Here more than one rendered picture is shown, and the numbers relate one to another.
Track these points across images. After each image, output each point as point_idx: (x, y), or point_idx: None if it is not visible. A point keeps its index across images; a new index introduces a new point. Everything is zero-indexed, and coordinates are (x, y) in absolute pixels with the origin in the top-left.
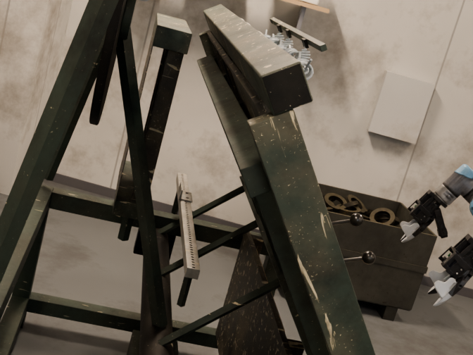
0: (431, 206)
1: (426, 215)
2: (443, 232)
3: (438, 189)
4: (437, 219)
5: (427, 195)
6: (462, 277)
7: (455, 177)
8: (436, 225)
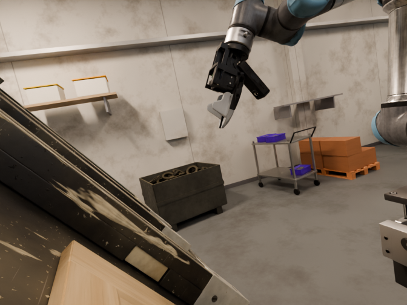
0: (232, 62)
1: (232, 73)
2: (263, 88)
3: (229, 36)
4: (248, 74)
5: (219, 52)
6: None
7: (240, 7)
8: (248, 88)
